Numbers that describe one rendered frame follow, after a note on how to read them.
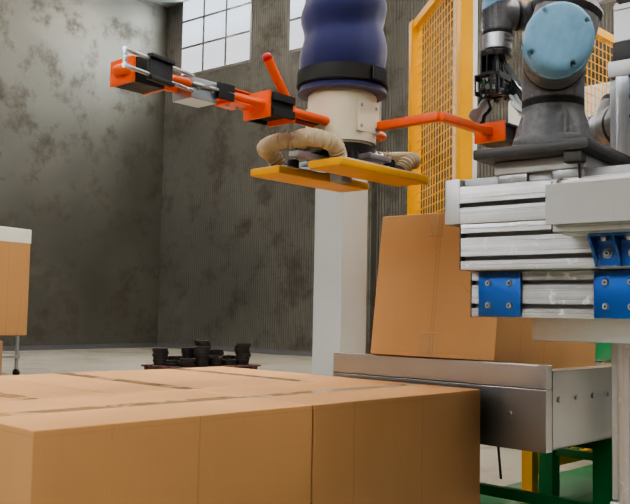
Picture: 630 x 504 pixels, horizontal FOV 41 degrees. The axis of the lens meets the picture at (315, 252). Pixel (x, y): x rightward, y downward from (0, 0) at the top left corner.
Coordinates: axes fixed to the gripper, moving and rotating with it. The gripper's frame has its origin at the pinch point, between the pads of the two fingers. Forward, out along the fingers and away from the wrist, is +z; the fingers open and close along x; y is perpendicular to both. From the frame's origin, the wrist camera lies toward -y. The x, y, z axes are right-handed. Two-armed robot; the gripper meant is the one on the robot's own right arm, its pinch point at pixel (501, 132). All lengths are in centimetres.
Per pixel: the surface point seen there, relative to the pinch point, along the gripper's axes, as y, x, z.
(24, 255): 24, -189, 26
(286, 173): 45, -32, 13
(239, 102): 67, -24, 1
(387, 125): 27.2, -15.2, 0.6
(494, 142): 3.3, -0.1, 2.9
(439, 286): -5.5, -22.3, 38.2
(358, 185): 18.1, -31.5, 12.6
